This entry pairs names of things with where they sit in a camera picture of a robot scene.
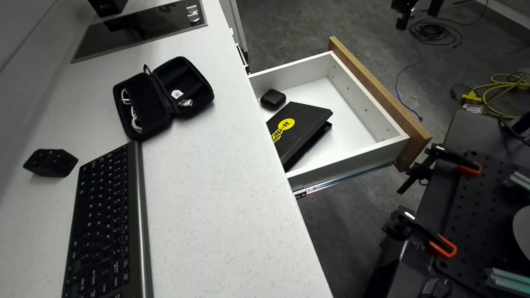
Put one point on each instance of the white drawer with wooden front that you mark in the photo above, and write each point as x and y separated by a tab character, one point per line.
360	124

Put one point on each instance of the open black zip case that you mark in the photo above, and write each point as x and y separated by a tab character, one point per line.
154	99

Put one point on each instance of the black box with yellow label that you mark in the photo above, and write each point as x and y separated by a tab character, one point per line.
298	128

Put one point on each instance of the small black rounded case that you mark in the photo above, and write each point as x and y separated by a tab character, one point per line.
273	99

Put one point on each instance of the small white adapter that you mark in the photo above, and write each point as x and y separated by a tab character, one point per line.
177	94

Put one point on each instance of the black clamp with orange grip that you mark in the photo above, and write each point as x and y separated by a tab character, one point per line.
418	231
451	159

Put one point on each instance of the black glass cooktop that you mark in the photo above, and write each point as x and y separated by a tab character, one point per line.
140	27

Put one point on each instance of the black keyboard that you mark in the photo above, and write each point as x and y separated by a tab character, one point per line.
105	223

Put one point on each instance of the black object on cooktop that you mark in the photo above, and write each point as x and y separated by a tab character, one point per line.
107	6

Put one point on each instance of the black hexagonal block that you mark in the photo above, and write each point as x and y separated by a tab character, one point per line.
50	162

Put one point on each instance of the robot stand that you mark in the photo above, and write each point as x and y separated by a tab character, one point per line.
476	215

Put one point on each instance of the aluminium profile bar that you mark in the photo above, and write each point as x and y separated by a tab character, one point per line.
519	180
507	279

